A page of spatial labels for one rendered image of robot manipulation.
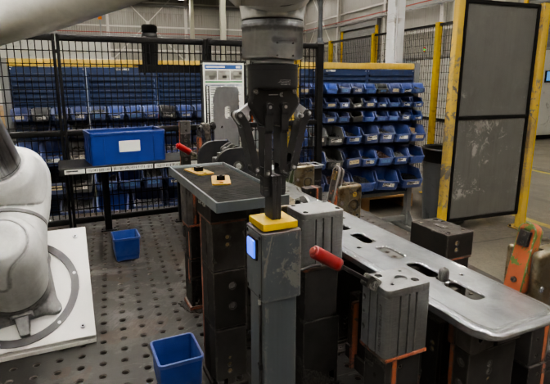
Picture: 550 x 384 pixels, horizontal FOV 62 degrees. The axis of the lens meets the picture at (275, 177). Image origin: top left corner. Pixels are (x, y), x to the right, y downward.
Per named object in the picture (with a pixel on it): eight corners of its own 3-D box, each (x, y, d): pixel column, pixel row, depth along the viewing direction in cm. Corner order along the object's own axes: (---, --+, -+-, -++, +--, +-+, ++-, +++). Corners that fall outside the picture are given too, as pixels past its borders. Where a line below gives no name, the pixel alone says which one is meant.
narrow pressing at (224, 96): (240, 164, 201) (238, 85, 193) (214, 167, 196) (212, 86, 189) (239, 164, 201) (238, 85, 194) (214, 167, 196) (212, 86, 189)
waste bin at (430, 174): (481, 223, 442) (489, 149, 426) (439, 229, 425) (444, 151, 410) (446, 210, 488) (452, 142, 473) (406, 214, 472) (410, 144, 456)
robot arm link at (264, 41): (315, 20, 64) (314, 64, 66) (286, 26, 72) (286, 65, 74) (255, 16, 61) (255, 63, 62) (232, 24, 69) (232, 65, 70)
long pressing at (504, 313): (579, 314, 76) (580, 306, 75) (480, 348, 66) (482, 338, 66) (255, 169, 198) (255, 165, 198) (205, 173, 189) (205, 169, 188)
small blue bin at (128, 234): (142, 259, 174) (141, 236, 173) (114, 263, 170) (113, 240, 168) (137, 249, 184) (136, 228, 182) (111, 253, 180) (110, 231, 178)
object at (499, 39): (438, 241, 393) (457, -6, 351) (428, 237, 406) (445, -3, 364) (530, 228, 427) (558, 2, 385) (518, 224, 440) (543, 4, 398)
